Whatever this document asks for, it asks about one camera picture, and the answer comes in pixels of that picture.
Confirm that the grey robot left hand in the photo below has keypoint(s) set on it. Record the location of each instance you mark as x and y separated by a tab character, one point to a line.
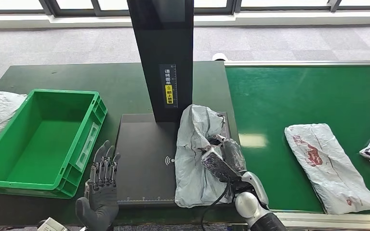
100	201

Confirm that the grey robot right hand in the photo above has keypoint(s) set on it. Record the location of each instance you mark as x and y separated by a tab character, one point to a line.
226	159

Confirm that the plain grey parcel bag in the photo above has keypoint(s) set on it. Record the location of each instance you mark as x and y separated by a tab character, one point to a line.
191	150

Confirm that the grey parcel with red print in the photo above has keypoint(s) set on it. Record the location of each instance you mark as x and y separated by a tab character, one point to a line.
328	172

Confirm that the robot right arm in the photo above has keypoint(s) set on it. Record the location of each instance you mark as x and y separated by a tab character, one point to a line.
250	204

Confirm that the black and yellow machine label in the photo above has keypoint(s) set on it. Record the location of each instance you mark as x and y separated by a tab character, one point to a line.
169	95

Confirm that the green conveyor belt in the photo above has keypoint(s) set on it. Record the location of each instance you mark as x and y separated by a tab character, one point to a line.
300	95

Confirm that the black inbound scanning machine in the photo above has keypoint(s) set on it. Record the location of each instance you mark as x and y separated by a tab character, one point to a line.
159	47

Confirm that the green plastic crate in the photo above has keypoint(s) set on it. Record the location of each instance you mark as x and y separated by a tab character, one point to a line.
44	150

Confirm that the small white round object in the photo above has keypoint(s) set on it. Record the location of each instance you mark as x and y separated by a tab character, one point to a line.
219	56

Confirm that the white window sill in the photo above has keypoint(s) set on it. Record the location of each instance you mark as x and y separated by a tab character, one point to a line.
268	19

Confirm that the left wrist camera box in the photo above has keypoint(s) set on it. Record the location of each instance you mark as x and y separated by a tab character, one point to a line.
52	225

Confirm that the aluminium conveyor frame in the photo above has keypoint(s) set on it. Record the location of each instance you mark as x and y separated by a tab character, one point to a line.
331	220

